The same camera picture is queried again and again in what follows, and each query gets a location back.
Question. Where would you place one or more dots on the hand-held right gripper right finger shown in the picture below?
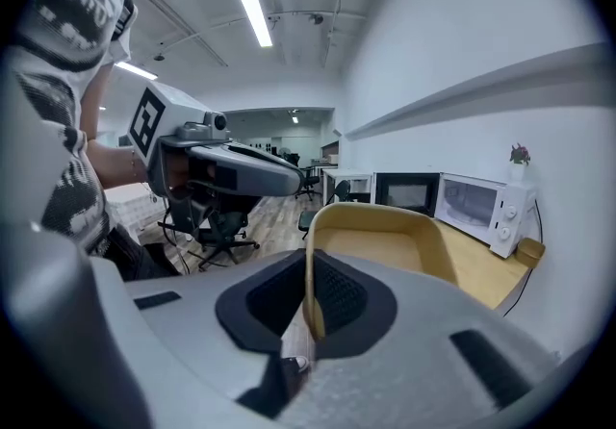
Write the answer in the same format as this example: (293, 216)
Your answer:
(409, 345)

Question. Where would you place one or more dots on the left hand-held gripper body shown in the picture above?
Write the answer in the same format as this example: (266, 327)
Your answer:
(168, 105)

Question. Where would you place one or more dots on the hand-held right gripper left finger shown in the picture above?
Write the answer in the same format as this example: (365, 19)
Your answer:
(192, 311)

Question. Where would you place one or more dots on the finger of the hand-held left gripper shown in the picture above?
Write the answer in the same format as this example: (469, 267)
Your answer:
(260, 174)

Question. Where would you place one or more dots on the yellow plastic bowl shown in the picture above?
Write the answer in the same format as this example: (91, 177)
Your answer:
(380, 244)

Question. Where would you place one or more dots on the white microwave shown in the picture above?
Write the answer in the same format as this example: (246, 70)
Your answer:
(486, 210)

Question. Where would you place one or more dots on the person's left forearm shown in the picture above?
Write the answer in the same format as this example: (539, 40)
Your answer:
(113, 165)

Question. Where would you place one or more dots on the person's left hand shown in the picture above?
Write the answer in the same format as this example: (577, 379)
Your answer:
(174, 173)

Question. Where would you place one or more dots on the long ceiling light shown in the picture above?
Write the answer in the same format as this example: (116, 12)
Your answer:
(136, 70)
(254, 13)

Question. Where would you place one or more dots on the black office chair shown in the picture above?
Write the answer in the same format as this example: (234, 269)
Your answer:
(226, 234)

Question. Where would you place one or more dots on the black folding chair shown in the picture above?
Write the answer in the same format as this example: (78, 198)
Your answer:
(313, 220)

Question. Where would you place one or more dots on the black trousers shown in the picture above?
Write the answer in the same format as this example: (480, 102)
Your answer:
(130, 256)

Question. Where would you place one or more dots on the white desk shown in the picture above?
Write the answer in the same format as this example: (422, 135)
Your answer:
(346, 174)

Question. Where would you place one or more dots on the white black printed t-shirt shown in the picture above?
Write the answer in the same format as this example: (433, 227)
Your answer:
(62, 81)

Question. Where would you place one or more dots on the black white sneaker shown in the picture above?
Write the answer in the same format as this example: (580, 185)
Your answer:
(297, 362)

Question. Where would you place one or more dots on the small tan round box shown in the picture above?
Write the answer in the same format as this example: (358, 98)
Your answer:
(530, 251)

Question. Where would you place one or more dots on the potted red flower plant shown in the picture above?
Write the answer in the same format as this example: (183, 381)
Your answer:
(520, 160)

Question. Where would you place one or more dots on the ceiling security camera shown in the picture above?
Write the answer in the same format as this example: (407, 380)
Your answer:
(316, 18)

